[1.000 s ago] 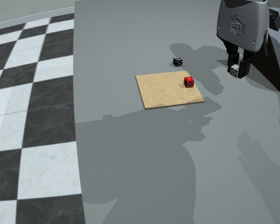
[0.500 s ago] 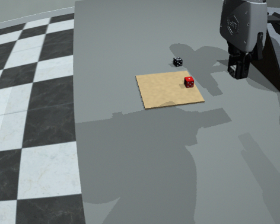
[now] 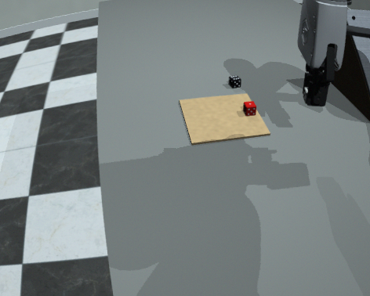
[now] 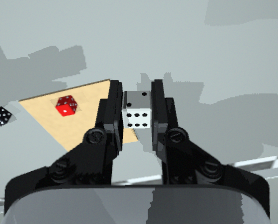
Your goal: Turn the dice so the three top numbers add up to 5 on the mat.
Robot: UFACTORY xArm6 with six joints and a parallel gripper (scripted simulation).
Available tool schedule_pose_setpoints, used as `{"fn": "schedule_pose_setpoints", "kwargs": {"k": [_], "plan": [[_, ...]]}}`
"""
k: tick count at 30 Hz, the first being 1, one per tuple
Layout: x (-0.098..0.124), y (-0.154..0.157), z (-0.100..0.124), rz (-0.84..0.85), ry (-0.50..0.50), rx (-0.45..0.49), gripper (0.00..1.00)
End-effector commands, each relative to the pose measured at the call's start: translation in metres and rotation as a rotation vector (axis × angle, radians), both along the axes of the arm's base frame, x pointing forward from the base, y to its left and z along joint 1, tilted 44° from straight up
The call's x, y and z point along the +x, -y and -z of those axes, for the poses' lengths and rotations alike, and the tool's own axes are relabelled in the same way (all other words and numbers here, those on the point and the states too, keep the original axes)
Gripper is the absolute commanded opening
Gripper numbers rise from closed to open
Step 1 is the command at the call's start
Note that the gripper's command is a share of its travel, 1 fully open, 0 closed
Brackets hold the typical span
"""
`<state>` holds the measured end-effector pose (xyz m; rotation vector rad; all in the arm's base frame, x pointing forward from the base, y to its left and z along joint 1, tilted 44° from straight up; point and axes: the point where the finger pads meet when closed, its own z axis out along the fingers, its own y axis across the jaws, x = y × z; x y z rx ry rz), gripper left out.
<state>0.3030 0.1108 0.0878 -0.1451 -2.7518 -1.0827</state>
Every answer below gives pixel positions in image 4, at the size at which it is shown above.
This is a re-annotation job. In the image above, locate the white die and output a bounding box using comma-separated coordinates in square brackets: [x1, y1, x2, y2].
[122, 91, 152, 128]

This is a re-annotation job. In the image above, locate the red die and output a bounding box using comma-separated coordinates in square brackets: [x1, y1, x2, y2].
[55, 95, 78, 116]

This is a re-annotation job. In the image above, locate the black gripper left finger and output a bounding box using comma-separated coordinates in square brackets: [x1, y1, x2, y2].
[4, 80, 124, 216]

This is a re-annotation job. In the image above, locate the tan mottled mat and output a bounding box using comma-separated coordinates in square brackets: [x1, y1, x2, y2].
[19, 79, 138, 152]

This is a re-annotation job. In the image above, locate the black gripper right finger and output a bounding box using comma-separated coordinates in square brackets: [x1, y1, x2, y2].
[151, 79, 270, 220]

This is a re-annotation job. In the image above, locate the black die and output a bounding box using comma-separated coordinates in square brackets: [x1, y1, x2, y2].
[0, 107, 12, 126]

